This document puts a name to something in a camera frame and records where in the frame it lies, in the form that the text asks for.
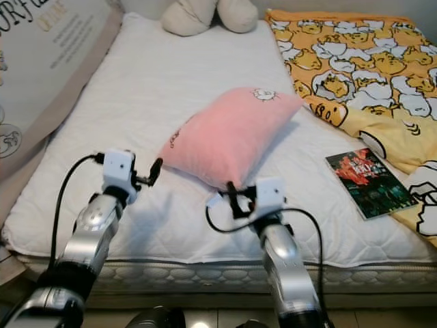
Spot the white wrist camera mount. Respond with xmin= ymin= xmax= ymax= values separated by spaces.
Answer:
xmin=254 ymin=178 xmax=286 ymax=218
xmin=102 ymin=149 xmax=137 ymax=195

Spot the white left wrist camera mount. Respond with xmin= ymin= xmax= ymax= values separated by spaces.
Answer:
xmin=102 ymin=149 xmax=137 ymax=195

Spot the yellow cartoon print blanket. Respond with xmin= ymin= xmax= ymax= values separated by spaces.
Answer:
xmin=265 ymin=8 xmax=437 ymax=247

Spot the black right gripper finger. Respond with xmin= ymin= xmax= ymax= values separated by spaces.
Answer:
xmin=224 ymin=180 xmax=241 ymax=217

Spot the left robot leg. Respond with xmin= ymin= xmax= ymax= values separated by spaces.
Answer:
xmin=126 ymin=306 xmax=186 ymax=328

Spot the grey quilted mattress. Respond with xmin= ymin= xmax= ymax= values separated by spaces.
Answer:
xmin=14 ymin=251 xmax=437 ymax=295

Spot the pink plush pillow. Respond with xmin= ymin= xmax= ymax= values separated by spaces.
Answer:
xmin=157 ymin=87 xmax=305 ymax=190

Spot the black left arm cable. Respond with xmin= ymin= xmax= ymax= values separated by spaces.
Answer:
xmin=49 ymin=153 xmax=107 ymax=274

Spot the grey printed headboard cushion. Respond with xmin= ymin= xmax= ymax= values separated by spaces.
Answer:
xmin=0 ymin=0 xmax=122 ymax=168

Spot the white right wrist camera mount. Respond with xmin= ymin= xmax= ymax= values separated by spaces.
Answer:
xmin=254 ymin=178 xmax=286 ymax=218

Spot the white quilted mattress pad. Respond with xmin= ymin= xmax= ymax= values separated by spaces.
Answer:
xmin=1 ymin=12 xmax=437 ymax=269

